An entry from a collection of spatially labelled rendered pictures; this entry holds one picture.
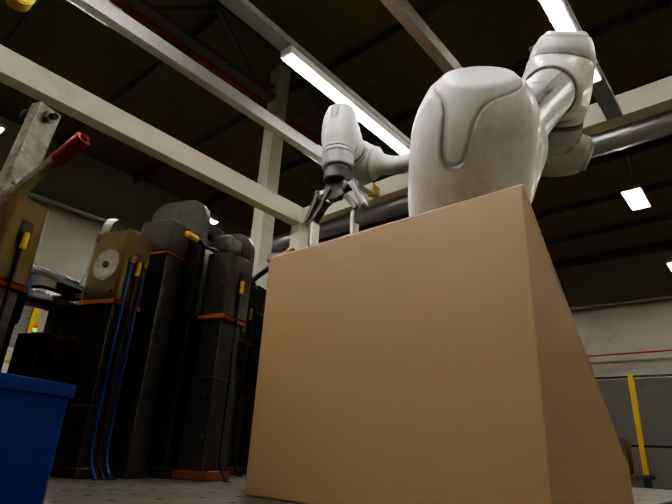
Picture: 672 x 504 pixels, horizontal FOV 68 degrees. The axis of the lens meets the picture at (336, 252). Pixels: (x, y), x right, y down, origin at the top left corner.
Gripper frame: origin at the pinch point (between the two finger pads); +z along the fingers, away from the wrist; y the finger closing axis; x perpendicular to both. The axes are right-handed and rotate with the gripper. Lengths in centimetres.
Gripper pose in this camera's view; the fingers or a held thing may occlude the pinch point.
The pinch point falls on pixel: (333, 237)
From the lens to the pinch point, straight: 132.0
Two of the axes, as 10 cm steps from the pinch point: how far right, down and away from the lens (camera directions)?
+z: -0.5, 9.3, -3.7
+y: -7.8, 1.9, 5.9
